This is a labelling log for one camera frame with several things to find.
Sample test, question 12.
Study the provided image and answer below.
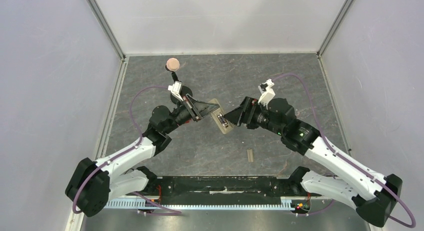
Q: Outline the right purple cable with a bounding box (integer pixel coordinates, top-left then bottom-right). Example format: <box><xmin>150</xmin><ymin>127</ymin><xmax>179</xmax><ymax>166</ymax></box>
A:
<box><xmin>271</xmin><ymin>73</ymin><xmax>417</xmax><ymax>229</ymax></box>

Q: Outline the white slotted cable duct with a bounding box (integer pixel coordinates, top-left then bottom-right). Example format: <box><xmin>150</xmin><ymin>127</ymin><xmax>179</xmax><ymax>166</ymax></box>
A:
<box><xmin>104</xmin><ymin>197</ymin><xmax>295</xmax><ymax>212</ymax></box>

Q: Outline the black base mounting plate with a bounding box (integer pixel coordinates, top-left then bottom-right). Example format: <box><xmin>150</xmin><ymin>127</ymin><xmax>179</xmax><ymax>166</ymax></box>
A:
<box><xmin>137</xmin><ymin>166</ymin><xmax>308</xmax><ymax>205</ymax></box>

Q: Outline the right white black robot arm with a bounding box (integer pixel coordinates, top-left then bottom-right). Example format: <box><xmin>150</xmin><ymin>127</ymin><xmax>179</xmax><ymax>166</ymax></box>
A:
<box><xmin>224</xmin><ymin>96</ymin><xmax>403</xmax><ymax>228</ymax></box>

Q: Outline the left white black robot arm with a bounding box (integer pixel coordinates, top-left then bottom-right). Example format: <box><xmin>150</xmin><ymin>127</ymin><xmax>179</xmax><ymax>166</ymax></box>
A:
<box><xmin>65</xmin><ymin>94</ymin><xmax>220</xmax><ymax>217</ymax></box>

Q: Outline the beige battery cover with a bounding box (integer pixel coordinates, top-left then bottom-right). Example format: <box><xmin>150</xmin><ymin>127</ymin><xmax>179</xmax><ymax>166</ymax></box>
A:
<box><xmin>246</xmin><ymin>148</ymin><xmax>254</xmax><ymax>163</ymax></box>

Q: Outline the purple cable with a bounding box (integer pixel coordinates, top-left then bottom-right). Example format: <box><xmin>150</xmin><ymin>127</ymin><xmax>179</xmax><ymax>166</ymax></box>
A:
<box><xmin>271</xmin><ymin>73</ymin><xmax>417</xmax><ymax>229</ymax></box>
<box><xmin>72</xmin><ymin>86</ymin><xmax>173</xmax><ymax>214</ymax></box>

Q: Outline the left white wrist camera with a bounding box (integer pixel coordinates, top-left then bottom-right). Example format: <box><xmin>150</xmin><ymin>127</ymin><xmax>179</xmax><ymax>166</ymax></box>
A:
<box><xmin>167</xmin><ymin>81</ymin><xmax>183</xmax><ymax>104</ymax></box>

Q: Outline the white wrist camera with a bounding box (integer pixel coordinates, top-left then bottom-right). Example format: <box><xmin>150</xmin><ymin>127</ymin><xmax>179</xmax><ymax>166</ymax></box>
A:
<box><xmin>167</xmin><ymin>81</ymin><xmax>183</xmax><ymax>104</ymax></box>
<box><xmin>258</xmin><ymin>79</ymin><xmax>276</xmax><ymax>108</ymax></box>

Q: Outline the black stand with pink ball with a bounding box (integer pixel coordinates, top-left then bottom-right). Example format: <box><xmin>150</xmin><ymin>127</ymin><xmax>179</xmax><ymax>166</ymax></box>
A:
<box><xmin>165</xmin><ymin>57</ymin><xmax>193</xmax><ymax>97</ymax></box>

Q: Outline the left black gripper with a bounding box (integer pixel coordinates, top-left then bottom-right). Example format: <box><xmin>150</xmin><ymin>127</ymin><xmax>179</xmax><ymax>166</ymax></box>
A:
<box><xmin>164</xmin><ymin>94</ymin><xmax>219</xmax><ymax>135</ymax></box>

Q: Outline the beige remote control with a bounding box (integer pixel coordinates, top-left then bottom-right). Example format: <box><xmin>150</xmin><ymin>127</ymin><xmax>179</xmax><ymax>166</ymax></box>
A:
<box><xmin>209</xmin><ymin>98</ymin><xmax>234</xmax><ymax>135</ymax></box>

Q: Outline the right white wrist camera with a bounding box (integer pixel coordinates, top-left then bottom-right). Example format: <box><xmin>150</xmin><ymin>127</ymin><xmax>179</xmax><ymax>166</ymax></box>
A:
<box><xmin>258</xmin><ymin>79</ymin><xmax>276</xmax><ymax>108</ymax></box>

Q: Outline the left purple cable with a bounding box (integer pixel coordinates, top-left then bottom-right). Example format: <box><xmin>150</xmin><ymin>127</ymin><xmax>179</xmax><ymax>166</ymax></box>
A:
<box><xmin>72</xmin><ymin>86</ymin><xmax>173</xmax><ymax>214</ymax></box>

